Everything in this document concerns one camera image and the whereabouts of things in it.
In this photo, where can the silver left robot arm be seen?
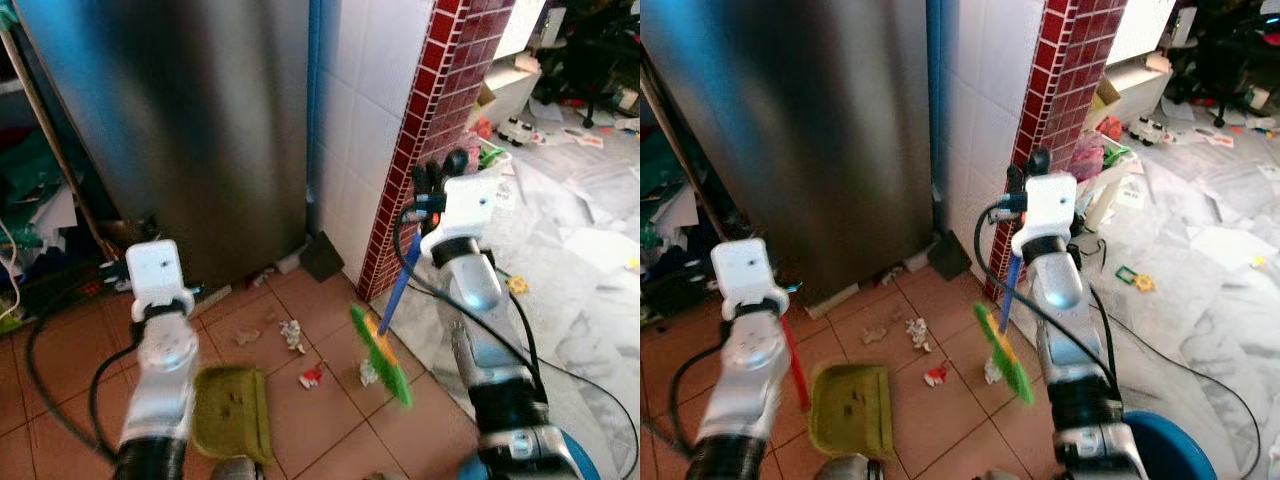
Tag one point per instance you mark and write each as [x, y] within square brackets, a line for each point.
[745, 385]
[165, 385]

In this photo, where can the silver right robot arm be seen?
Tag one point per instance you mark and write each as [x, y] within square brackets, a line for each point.
[490, 340]
[1075, 340]

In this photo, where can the open cardboard box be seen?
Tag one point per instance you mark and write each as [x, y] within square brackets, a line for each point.
[1125, 85]
[505, 90]

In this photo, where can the yellow gear toy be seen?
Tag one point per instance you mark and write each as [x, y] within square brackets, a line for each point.
[517, 285]
[1144, 282]

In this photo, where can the green cloth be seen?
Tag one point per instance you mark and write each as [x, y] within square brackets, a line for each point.
[658, 165]
[28, 165]

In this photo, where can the brown paper scrap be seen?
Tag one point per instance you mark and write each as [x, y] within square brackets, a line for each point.
[873, 336]
[247, 337]

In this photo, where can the brown wooden stick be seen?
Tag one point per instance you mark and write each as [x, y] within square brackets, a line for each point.
[50, 140]
[685, 165]

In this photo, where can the crumpled white paper scrap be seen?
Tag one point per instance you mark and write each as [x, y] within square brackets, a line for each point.
[918, 334]
[292, 335]

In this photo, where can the stainless steel fridge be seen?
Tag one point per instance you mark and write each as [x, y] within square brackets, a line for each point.
[180, 120]
[800, 120]

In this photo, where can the white paper sheet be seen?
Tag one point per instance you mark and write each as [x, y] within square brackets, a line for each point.
[1230, 248]
[600, 250]

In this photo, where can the small white paper scrap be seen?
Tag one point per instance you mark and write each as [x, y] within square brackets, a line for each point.
[992, 371]
[368, 373]

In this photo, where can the black office chair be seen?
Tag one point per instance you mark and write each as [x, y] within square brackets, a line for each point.
[600, 50]
[1225, 55]

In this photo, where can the red and white wrapper scrap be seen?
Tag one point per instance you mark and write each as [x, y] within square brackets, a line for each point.
[936, 376]
[311, 377]

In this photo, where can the grey robot foot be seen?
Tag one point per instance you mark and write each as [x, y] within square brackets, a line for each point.
[238, 470]
[850, 469]

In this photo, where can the blue plastic bucket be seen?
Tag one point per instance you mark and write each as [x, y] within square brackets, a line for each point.
[580, 460]
[1170, 445]

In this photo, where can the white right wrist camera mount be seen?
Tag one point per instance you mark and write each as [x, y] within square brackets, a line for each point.
[468, 208]
[1050, 205]

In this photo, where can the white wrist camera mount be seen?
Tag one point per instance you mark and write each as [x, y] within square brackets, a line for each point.
[1050, 205]
[468, 208]
[155, 270]
[745, 270]

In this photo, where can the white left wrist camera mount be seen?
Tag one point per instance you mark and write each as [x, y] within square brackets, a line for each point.
[745, 270]
[155, 270]

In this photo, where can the small green frame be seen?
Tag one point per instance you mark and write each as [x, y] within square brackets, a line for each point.
[1127, 274]

